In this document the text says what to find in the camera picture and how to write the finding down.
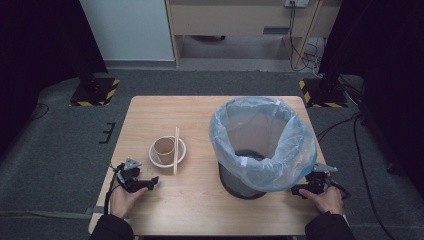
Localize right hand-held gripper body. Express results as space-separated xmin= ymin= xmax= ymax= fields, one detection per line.
xmin=304 ymin=162 xmax=339 ymax=195

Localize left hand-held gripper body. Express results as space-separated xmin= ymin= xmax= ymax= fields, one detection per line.
xmin=114 ymin=157 xmax=148 ymax=194

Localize trash bin with blue bag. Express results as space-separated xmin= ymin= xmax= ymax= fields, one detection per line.
xmin=208 ymin=96 xmax=318 ymax=193

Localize brown paper cup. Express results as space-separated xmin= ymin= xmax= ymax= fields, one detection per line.
xmin=152 ymin=136 xmax=177 ymax=166

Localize wooden chopsticks pair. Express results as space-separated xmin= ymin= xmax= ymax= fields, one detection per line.
xmin=172 ymin=126 xmax=181 ymax=177

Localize black mesh trash bin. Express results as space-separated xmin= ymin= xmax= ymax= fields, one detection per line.
xmin=217 ymin=149 xmax=268 ymax=201

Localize person's right hand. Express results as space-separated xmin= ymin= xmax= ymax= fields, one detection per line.
xmin=298 ymin=185 xmax=345 ymax=216

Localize person's left hand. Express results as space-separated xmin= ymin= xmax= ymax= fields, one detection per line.
xmin=109 ymin=178 xmax=150 ymax=220

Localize striped black stand base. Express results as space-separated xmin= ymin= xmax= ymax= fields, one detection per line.
xmin=298 ymin=78 xmax=349 ymax=109
xmin=69 ymin=77 xmax=121 ymax=108

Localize black curtain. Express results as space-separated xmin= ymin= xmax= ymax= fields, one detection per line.
xmin=0 ymin=0 xmax=109 ymax=153
xmin=317 ymin=0 xmax=424 ymax=189

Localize light wooden cabinet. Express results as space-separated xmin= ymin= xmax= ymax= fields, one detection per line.
xmin=165 ymin=0 xmax=345 ymax=70

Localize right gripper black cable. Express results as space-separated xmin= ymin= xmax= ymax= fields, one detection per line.
xmin=328 ymin=180 xmax=352 ymax=201

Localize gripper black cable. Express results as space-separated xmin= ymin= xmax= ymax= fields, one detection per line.
xmin=103 ymin=163 xmax=126 ymax=216
xmin=328 ymin=180 xmax=352 ymax=201

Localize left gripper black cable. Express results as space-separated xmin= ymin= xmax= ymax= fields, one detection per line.
xmin=103 ymin=163 xmax=126 ymax=216

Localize long black floor cable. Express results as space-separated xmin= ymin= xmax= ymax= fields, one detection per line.
xmin=315 ymin=112 xmax=398 ymax=240

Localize short black floor cable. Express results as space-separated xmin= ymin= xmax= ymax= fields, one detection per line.
xmin=31 ymin=102 xmax=51 ymax=121

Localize black hanging cables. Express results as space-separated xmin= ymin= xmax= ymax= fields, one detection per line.
xmin=287 ymin=1 xmax=322 ymax=73

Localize white wall socket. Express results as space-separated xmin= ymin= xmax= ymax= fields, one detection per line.
xmin=283 ymin=0 xmax=310 ymax=9

